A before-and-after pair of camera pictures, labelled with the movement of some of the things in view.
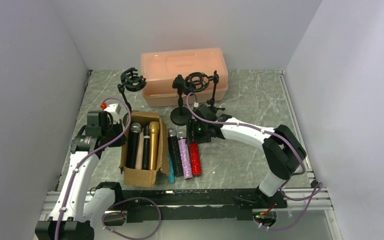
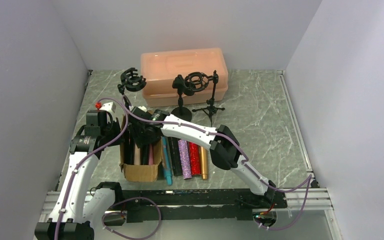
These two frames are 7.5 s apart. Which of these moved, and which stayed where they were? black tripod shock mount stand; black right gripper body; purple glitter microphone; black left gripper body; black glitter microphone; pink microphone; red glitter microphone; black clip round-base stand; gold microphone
Moved: black right gripper body; gold microphone; pink microphone
Stayed: black clip round-base stand; black tripod shock mount stand; black glitter microphone; black left gripper body; red glitter microphone; purple glitter microphone
